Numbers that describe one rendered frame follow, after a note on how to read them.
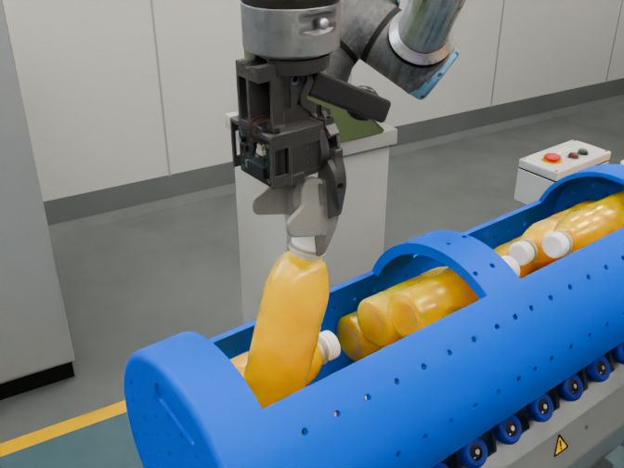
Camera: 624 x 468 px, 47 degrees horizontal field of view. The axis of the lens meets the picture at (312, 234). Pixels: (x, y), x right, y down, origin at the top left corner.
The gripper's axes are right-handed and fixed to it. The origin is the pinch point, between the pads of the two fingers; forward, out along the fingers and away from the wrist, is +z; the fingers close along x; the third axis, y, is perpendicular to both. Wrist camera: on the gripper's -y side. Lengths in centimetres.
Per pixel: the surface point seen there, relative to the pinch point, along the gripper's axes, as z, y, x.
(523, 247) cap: 21, -46, -5
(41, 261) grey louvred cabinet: 82, -9, -158
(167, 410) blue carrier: 15.9, 18.3, -1.5
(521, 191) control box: 32, -84, -33
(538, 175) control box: 27, -84, -30
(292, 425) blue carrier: 14.8, 9.7, 9.4
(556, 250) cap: 18.3, -46.3, 0.8
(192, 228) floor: 134, -102, -237
